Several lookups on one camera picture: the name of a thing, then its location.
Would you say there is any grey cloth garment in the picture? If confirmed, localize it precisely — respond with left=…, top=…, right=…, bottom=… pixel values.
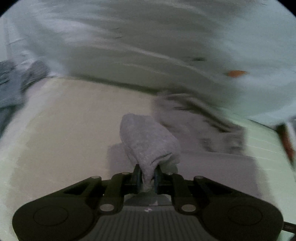
left=108, top=93, right=262, bottom=198

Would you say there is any stack of folded clothes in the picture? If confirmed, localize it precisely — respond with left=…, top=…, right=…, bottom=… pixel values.
left=276, top=124, right=295, bottom=168

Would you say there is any blue-grey crumpled garment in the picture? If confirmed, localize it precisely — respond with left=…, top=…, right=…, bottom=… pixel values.
left=1, top=60, right=50, bottom=133

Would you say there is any light blue carrot-print bedsheet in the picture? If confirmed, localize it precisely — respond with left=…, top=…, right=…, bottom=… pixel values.
left=1, top=1, right=295, bottom=126

